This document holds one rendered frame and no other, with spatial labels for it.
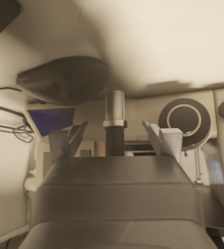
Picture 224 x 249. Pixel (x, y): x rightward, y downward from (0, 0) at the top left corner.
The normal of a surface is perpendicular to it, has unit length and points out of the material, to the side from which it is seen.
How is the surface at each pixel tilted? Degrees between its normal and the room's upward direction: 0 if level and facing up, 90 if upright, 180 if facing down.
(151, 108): 90
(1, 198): 90
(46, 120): 48
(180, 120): 90
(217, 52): 0
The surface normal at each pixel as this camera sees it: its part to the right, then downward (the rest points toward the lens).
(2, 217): 0.93, -0.07
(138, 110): -0.37, -0.14
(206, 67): 0.01, 0.99
